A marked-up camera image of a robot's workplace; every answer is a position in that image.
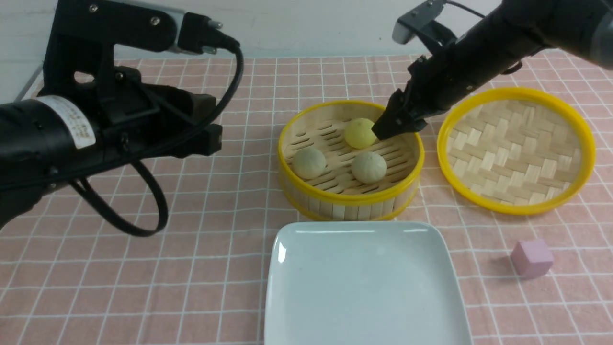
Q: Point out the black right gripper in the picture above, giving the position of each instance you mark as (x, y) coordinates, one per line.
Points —
(436, 84)

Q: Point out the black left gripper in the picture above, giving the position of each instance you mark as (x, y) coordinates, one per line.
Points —
(129, 117)

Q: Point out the yellow steamed bun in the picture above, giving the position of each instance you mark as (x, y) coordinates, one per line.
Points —
(358, 133)

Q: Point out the beige steamed bun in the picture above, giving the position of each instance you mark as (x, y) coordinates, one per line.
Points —
(368, 167)
(309, 163)

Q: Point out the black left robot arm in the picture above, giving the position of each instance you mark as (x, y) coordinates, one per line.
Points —
(72, 138)

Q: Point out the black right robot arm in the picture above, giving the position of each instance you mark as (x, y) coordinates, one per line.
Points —
(495, 46)

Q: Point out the white square plate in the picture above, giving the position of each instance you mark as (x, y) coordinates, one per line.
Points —
(363, 283)

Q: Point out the yellow rimmed bamboo steamer basket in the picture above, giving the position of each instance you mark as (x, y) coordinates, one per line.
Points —
(336, 195)

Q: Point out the yellow rimmed bamboo steamer lid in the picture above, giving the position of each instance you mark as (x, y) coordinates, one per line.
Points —
(516, 151)

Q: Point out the pink cube block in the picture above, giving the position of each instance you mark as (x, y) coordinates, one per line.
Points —
(532, 259)

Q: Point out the pink checkered tablecloth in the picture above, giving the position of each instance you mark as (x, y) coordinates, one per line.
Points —
(69, 278)

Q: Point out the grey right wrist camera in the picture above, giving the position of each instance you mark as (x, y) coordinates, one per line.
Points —
(421, 23)

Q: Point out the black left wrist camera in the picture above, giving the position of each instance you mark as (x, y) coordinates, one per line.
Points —
(84, 33)

